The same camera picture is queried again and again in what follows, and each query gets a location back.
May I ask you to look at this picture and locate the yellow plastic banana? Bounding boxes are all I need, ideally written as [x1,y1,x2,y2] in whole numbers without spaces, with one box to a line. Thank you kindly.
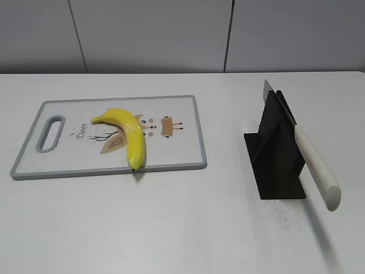
[91,108,145,171]

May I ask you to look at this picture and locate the white-handled kitchen knife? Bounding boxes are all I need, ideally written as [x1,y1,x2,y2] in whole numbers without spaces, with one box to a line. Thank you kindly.
[274,91,342,212]

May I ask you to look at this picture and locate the black knife stand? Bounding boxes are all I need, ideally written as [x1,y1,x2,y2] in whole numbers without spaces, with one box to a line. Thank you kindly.
[244,90,306,200]

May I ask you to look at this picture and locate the white grey-rimmed cutting board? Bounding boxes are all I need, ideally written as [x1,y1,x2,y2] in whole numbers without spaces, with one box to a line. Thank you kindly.
[11,95,207,180]

